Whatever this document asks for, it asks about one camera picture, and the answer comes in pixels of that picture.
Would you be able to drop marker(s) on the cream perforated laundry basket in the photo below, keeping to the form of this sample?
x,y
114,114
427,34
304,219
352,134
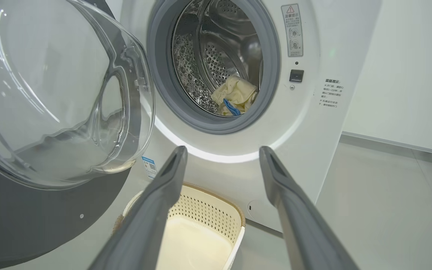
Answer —
x,y
208,210

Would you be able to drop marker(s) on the glass washing machine door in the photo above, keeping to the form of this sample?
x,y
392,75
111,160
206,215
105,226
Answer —
x,y
32,225

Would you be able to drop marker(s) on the white partition panel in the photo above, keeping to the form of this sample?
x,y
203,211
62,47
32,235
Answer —
x,y
407,75

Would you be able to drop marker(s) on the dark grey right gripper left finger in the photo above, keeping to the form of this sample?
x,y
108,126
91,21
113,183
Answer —
x,y
144,225

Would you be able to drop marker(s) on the pale yellow bear-print garment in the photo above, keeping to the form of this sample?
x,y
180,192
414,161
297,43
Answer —
x,y
238,90

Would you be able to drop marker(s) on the stainless steel washing machine drum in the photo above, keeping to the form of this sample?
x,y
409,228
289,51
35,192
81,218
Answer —
x,y
219,37

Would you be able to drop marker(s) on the white front-load washing machine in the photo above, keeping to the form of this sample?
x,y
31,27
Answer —
x,y
313,150

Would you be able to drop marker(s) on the grey warning sticker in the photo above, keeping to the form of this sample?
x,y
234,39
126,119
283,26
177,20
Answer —
x,y
292,30

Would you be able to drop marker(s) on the round drain filter cover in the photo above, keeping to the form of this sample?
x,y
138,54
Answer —
x,y
255,210

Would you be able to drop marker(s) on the blue energy label sticker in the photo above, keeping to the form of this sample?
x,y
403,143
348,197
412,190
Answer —
x,y
149,167

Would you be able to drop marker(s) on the black door lock socket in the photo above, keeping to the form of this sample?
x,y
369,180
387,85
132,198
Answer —
x,y
296,75

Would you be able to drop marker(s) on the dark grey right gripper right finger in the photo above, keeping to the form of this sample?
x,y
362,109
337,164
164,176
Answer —
x,y
302,225

